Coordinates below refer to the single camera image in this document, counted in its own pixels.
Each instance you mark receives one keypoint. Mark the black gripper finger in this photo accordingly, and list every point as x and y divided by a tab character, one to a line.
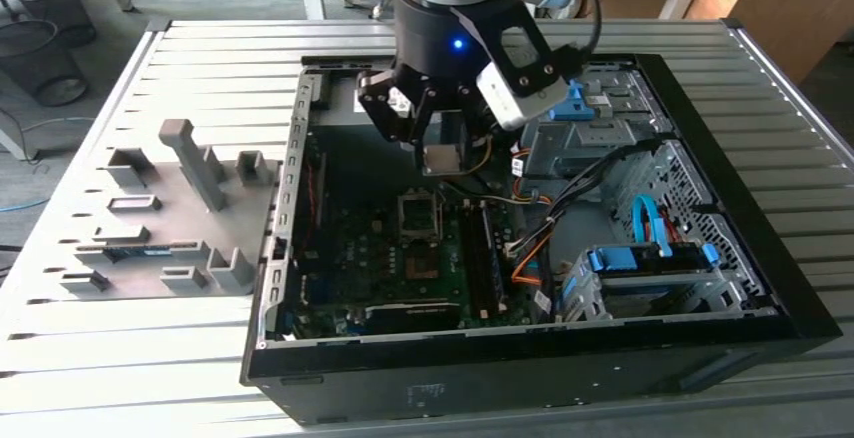
373	103
472	133

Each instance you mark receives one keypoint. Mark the silver CPU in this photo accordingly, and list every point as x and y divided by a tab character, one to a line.
446	160

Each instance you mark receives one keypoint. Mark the CPU socket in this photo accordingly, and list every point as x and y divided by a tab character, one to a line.
422	267

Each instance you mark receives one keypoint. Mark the grey power supply unit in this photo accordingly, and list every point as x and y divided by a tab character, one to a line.
373	158

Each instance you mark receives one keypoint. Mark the metal disk bay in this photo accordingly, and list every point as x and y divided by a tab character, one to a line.
587	148
667	293

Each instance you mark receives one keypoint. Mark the green motherboard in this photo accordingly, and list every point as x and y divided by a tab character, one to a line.
360	268

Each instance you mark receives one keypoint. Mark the hard disk in blue carrier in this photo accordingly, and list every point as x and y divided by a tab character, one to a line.
614	260

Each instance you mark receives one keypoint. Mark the grey parts rack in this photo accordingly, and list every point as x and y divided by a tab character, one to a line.
193	228

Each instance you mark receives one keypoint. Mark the black graphics card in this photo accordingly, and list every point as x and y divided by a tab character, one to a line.
414	315

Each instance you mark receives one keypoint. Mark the blue RAM stick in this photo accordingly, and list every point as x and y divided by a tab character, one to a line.
140	253

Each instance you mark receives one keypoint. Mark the black mesh waste bin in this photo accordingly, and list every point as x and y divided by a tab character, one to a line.
47	78

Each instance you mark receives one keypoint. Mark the black PC case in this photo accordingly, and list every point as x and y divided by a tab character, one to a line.
467	393

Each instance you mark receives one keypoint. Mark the wooden cabinet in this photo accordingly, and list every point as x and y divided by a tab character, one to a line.
787	8

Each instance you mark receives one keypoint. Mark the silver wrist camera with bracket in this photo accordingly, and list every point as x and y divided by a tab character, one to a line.
520	103

